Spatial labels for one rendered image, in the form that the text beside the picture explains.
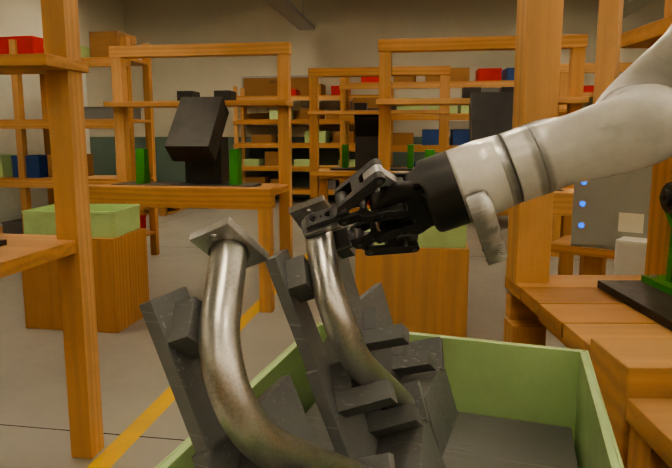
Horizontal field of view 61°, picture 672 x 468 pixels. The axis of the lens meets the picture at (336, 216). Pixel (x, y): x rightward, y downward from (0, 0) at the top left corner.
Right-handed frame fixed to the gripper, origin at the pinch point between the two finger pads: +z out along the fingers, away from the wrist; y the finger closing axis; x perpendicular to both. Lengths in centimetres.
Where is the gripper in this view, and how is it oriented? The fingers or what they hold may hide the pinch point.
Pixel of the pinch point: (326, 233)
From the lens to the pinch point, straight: 59.3
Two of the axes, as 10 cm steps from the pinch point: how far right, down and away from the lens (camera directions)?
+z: -9.2, 3.3, 2.1
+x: 1.3, 7.6, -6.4
